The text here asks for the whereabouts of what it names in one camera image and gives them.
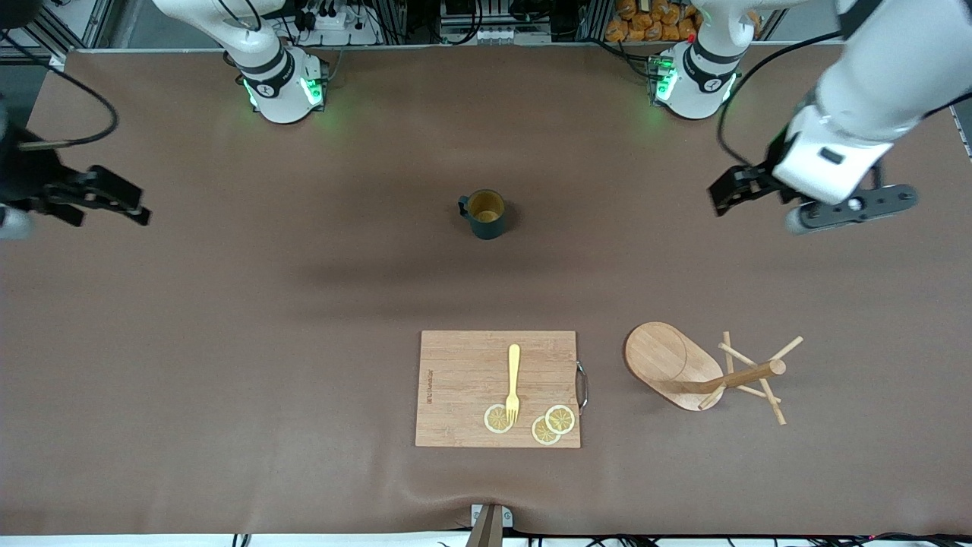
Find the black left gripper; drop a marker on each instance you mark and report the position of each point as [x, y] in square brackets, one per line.
[762, 181]

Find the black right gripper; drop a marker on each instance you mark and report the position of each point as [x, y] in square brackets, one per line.
[24, 179]

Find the teal cup with yellow inside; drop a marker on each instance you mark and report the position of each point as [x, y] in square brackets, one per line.
[486, 220]

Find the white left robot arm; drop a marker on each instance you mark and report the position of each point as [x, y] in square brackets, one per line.
[873, 83]

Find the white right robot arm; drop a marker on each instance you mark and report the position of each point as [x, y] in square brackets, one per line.
[281, 99]

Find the wooden mug tree rack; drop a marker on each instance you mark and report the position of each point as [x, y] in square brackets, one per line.
[661, 357]

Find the yellow plastic fork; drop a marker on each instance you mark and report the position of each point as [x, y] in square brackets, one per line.
[514, 365]

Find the grey electronics box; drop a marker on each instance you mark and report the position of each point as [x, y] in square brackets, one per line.
[493, 34]

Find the lemon slice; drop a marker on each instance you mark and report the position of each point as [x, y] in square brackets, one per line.
[541, 434]
[493, 420]
[562, 418]

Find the white power strip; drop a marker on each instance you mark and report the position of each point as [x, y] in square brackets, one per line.
[338, 24]

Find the bamboo cutting board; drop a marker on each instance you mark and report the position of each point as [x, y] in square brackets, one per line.
[463, 380]

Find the aluminium frame post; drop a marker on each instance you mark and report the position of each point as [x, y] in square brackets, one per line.
[76, 23]

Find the metal table edge bracket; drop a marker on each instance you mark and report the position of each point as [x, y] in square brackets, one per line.
[487, 528]

